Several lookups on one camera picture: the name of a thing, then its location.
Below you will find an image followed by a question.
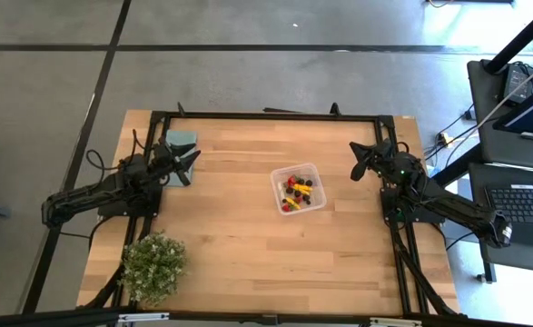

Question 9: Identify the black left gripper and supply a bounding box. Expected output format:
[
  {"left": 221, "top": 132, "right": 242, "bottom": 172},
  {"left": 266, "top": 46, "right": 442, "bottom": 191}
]
[{"left": 150, "top": 138, "right": 202, "bottom": 187}]

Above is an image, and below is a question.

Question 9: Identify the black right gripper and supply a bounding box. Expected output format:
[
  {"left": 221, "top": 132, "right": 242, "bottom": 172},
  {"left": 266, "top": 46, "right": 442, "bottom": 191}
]
[{"left": 349, "top": 138, "right": 408, "bottom": 183}]

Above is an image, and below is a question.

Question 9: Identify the clear plastic tupperware container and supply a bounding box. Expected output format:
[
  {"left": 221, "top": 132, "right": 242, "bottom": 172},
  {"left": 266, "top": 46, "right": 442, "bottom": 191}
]
[{"left": 269, "top": 162, "right": 329, "bottom": 217}]

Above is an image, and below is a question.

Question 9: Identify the teal folded cloth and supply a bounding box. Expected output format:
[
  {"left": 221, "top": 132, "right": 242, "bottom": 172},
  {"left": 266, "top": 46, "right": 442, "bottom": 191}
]
[{"left": 164, "top": 129, "right": 199, "bottom": 189}]

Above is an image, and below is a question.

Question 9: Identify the green potted plant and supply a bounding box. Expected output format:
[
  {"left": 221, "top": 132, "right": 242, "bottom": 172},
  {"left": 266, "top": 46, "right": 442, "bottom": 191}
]
[{"left": 119, "top": 230, "right": 190, "bottom": 307}]

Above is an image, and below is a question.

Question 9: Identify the black desk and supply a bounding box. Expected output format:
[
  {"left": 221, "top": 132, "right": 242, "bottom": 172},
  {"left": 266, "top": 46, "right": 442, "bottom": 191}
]
[{"left": 467, "top": 58, "right": 533, "bottom": 276}]

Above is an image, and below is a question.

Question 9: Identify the black laptop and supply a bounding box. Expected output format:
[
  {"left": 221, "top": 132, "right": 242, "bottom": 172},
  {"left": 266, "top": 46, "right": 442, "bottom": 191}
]
[{"left": 484, "top": 181, "right": 533, "bottom": 250}]

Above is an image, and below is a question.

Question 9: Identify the black power brick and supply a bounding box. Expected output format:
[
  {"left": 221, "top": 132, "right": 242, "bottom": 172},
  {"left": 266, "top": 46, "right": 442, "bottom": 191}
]
[{"left": 501, "top": 62, "right": 533, "bottom": 104}]

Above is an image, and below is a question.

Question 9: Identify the black pole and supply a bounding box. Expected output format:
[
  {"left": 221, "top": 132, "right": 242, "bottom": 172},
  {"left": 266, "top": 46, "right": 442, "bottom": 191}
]
[{"left": 482, "top": 0, "right": 533, "bottom": 76}]

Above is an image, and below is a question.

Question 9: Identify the black cable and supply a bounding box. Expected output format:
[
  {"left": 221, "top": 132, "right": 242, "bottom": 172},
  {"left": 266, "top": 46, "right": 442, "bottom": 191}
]
[
  {"left": 132, "top": 129, "right": 148, "bottom": 155},
  {"left": 436, "top": 104, "right": 479, "bottom": 137},
  {"left": 85, "top": 147, "right": 129, "bottom": 173}
]

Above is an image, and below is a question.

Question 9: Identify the black metal table frame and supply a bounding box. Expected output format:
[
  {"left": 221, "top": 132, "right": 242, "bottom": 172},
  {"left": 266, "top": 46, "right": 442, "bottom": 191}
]
[{"left": 0, "top": 102, "right": 533, "bottom": 327}]

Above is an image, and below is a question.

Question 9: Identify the white cable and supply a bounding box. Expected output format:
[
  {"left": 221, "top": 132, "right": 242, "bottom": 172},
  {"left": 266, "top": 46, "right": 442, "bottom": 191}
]
[{"left": 473, "top": 54, "right": 533, "bottom": 133}]

